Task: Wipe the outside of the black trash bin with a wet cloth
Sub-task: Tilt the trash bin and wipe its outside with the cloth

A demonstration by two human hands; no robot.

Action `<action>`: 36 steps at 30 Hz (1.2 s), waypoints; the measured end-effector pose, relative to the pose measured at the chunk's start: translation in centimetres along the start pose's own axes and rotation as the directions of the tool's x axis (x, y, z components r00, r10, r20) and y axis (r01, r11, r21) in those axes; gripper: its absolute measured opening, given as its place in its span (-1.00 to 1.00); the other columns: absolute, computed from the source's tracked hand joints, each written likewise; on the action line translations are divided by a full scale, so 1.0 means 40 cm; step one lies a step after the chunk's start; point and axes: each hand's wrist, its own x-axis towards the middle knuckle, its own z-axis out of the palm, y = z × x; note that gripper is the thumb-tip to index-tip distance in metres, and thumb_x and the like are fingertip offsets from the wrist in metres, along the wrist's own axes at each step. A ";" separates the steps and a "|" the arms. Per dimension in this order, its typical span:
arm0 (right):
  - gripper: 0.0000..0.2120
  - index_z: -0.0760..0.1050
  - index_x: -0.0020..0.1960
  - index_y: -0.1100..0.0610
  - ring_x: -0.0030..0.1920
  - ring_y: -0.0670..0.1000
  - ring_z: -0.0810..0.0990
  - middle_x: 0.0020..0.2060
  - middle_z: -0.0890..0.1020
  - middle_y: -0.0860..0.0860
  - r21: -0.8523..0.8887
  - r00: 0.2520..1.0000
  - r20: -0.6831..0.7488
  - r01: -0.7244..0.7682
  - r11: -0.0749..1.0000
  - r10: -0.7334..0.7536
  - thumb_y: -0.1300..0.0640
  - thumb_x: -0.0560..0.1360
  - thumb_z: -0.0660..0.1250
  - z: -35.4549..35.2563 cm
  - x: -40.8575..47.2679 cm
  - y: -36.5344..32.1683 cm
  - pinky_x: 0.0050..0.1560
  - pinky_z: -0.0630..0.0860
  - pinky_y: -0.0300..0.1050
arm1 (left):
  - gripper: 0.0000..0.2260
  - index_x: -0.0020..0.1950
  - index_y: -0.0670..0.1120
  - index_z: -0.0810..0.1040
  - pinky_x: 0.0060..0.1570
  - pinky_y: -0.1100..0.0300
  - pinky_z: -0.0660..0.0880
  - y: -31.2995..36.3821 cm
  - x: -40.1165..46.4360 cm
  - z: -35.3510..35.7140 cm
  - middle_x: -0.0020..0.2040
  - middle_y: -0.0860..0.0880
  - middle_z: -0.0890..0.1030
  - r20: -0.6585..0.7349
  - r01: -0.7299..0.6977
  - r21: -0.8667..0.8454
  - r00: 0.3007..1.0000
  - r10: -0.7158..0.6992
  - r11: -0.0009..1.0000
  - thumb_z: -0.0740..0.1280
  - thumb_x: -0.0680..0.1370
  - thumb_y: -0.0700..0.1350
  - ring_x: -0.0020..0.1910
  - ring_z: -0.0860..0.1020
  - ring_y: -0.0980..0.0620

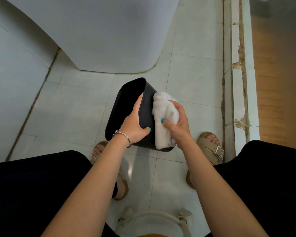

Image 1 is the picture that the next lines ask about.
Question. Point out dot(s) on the person's left hand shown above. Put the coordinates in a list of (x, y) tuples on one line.
[(133, 128)]

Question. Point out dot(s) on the person's right hand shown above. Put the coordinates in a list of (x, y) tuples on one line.
[(182, 130)]

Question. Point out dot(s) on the black plastic waste bin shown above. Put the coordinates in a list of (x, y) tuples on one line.
[(125, 103)]

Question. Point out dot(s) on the white cleaning cloth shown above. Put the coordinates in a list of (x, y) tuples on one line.
[(162, 108)]

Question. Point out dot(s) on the person's right forearm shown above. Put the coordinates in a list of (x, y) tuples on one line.
[(219, 194)]

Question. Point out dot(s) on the person's left forearm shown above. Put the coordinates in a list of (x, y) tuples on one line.
[(88, 192)]

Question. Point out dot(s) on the person's right beige sandal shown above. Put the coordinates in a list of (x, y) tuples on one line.
[(209, 148)]

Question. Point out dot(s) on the person's beige sandal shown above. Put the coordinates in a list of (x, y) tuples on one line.
[(209, 148), (122, 190)]

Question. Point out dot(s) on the person's left beige sandal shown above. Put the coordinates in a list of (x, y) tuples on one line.
[(122, 190)]

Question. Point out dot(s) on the person's black trousers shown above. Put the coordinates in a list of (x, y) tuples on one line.
[(27, 190)]

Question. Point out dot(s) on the white door threshold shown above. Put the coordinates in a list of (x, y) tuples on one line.
[(238, 96)]

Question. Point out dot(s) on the white toilet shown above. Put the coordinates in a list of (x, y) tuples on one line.
[(101, 34)]

